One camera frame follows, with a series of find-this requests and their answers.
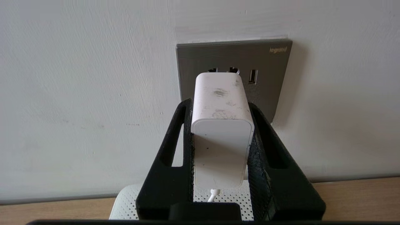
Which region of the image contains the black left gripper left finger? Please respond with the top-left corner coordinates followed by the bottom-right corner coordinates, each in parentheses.
top-left (137, 98), bottom-right (195, 220)

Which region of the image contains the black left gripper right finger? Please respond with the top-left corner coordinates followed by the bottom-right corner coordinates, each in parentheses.
top-left (247, 102), bottom-right (326, 221)

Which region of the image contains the white power adapter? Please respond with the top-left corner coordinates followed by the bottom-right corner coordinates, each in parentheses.
top-left (191, 72), bottom-right (255, 190)

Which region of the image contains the white router body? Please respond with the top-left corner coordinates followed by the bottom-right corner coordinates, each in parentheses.
top-left (109, 183), bottom-right (254, 221)

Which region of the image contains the thin white adapter cable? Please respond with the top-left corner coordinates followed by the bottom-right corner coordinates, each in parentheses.
top-left (208, 188), bottom-right (222, 203)

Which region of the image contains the grey wall socket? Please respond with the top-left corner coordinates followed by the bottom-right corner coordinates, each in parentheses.
top-left (176, 39), bottom-right (293, 124)

